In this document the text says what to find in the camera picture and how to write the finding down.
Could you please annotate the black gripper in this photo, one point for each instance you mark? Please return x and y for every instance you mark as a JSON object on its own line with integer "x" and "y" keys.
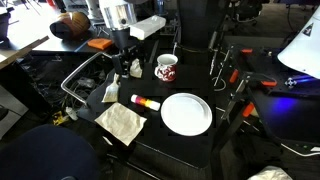
{"x": 126, "y": 55}

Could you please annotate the orange pink glue stick marker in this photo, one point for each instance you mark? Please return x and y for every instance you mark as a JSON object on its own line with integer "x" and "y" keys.
{"x": 145, "y": 102}

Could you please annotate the red white-lined mug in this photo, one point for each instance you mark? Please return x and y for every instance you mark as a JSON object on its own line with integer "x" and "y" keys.
{"x": 166, "y": 72}

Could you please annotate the beige crumpled cloth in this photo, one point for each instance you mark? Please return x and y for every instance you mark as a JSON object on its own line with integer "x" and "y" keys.
{"x": 136, "y": 69}

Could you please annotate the orange sponge block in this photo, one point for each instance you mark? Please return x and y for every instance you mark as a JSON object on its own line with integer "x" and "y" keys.
{"x": 100, "y": 43}

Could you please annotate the crumpled brown paper napkin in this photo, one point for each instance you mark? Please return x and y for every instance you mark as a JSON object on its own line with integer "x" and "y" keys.
{"x": 120, "y": 122}

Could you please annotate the white power strip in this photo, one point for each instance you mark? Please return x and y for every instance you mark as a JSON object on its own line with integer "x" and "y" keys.
{"x": 71, "y": 114}

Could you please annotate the brown black round ball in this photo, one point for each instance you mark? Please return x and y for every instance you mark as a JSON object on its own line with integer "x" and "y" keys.
{"x": 71, "y": 23}

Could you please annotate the yellow black tool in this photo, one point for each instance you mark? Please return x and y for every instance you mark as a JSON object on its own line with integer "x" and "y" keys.
{"x": 60, "y": 117}

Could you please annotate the white round plate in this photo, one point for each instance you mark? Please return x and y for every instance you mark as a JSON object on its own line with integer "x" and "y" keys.
{"x": 186, "y": 114}

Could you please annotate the black upright column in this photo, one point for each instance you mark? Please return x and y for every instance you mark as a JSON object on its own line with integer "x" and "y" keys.
{"x": 196, "y": 23}

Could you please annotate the light wooden desk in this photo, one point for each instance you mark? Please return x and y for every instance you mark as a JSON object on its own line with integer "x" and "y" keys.
{"x": 20, "y": 53}

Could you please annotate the black orange bar clamp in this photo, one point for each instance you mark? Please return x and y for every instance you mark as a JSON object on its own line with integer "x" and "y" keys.
{"x": 233, "y": 76}
{"x": 248, "y": 109}

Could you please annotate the white flat board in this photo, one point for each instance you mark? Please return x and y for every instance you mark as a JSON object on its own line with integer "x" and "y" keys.
{"x": 10, "y": 110}

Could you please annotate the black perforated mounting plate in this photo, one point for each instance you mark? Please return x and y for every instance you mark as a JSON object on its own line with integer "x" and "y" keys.
{"x": 266, "y": 63}

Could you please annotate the white crumpled bag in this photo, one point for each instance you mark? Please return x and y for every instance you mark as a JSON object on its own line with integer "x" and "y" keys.
{"x": 270, "y": 173}

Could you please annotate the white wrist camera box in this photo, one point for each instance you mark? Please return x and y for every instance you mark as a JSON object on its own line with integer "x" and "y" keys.
{"x": 146, "y": 27}

